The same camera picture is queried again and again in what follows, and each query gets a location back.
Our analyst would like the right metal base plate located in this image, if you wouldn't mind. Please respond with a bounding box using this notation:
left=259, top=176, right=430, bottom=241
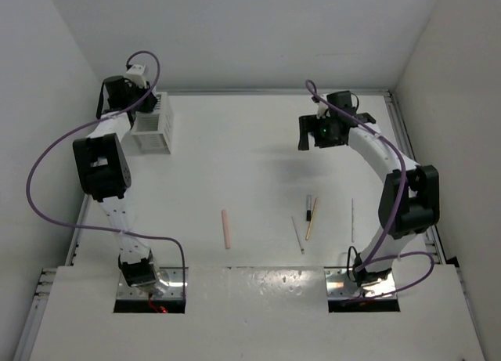
left=324, top=267, right=398, bottom=301

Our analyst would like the pink makeup stick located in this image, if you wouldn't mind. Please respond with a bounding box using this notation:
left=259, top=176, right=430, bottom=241
left=222, top=209, right=231, bottom=250

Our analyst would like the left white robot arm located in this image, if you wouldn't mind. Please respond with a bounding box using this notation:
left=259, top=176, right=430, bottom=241
left=72, top=74, right=157, bottom=293

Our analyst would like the white slatted organizer box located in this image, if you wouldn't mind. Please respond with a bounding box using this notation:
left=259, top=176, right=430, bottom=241
left=131, top=92, right=174, bottom=153

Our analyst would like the thin grey makeup pencil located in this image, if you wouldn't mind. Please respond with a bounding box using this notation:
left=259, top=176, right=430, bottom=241
left=291, top=216, right=305, bottom=255

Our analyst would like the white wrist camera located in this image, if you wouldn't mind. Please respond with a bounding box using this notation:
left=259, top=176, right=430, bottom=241
left=312, top=96, right=329, bottom=119
left=124, top=64, right=148, bottom=88

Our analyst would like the metal base plate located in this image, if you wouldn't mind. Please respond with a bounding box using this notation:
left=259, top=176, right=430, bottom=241
left=324, top=267, right=398, bottom=301
left=116, top=267, right=187, bottom=301

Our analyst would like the purple cable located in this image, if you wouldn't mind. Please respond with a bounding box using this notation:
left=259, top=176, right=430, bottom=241
left=305, top=79, right=436, bottom=299
left=26, top=50, right=186, bottom=299

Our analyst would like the black silver eyeliner pen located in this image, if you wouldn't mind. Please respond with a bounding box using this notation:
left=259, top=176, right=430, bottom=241
left=306, top=195, right=312, bottom=222

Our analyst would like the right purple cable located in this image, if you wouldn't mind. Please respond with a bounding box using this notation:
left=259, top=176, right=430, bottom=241
left=305, top=79, right=436, bottom=299

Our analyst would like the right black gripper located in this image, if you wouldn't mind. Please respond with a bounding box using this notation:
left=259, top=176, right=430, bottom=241
left=300, top=114, right=344, bottom=151

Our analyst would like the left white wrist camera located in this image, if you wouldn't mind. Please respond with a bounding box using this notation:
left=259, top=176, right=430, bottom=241
left=124, top=64, right=148, bottom=88

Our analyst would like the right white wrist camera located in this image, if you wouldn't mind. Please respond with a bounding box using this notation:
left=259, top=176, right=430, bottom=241
left=312, top=96, right=329, bottom=119

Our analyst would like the thin white makeup stick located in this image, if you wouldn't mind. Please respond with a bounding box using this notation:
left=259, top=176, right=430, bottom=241
left=351, top=198, right=355, bottom=244

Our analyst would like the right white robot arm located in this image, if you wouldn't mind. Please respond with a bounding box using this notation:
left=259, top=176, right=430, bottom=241
left=298, top=91, right=440, bottom=286

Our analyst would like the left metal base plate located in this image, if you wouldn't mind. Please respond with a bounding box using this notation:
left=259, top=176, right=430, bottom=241
left=116, top=267, right=187, bottom=301

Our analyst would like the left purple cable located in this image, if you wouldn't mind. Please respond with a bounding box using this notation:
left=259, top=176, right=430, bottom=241
left=26, top=50, right=186, bottom=299

